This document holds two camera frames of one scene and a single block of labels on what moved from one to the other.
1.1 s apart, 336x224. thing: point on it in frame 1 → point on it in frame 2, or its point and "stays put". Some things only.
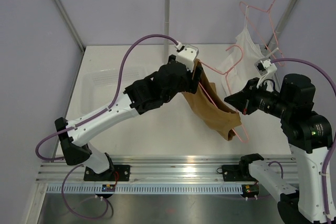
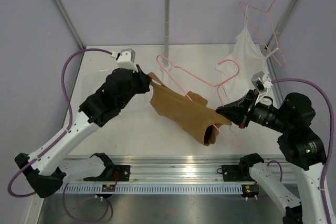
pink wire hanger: (243, 139) → (239, 145)
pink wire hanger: (275, 42) stays put
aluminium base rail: (158, 170) stays put
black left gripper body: (188, 84) → (138, 85)
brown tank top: (206, 105) → (189, 110)
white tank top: (239, 65) stays put
